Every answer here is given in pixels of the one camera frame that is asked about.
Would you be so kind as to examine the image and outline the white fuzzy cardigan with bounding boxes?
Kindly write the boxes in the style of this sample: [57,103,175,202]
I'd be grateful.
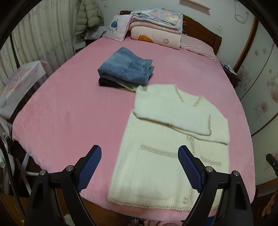
[108,84,230,211]

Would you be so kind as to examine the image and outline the right hand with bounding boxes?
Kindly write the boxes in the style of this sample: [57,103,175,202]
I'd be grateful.
[261,191,277,217]

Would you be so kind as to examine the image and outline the dark wooden nightstand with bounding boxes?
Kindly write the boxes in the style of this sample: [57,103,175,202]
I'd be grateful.
[221,62,241,88]

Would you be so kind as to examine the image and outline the white floral wardrobe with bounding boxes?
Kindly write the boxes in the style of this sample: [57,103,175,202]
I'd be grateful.
[236,23,277,185]

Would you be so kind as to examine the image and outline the pink bed sheet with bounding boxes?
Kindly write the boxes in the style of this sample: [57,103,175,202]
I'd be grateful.
[12,37,255,221]

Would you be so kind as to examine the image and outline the white storage box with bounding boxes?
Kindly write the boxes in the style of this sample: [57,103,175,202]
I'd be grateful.
[1,60,47,119]

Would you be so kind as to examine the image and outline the folded black garment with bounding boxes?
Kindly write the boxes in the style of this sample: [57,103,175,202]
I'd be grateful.
[98,77,126,88]

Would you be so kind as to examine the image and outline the folded yellow-green garment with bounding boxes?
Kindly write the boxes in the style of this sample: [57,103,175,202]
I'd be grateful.
[119,84,137,93]

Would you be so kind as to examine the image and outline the pink pillow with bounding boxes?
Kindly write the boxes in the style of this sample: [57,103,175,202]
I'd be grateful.
[181,34,217,62]

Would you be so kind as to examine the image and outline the dark wooden headboard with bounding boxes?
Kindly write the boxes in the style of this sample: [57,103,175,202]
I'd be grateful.
[120,10,222,55]

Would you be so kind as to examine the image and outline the folded blue jeans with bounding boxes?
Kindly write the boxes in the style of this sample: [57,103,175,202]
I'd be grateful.
[97,47,155,87]

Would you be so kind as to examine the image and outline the beige curtain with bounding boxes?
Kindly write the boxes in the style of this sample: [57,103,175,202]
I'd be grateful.
[1,1,79,86]

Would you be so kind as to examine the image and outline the folded pink cartoon quilt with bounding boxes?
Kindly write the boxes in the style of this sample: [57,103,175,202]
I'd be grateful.
[129,9,183,49]

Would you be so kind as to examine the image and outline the white cartoon cushion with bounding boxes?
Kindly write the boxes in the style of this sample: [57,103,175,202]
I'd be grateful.
[104,15,132,41]

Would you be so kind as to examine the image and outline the beige puffer jacket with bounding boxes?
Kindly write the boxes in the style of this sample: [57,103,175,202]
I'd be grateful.
[74,0,104,36]

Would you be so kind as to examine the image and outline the black cable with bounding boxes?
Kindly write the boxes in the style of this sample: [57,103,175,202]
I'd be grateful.
[0,136,26,220]

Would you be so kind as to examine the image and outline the white wall cable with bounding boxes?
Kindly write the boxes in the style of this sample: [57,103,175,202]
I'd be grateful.
[234,0,249,25]

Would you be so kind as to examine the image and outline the wooden wall shelf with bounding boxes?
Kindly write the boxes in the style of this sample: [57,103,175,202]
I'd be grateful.
[179,0,211,10]

